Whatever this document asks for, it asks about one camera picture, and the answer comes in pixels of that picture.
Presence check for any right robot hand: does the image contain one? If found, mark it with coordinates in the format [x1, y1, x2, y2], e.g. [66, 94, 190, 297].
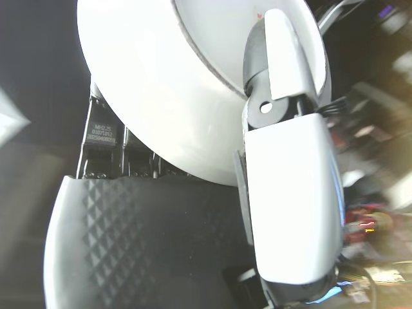
[43, 8, 344, 309]

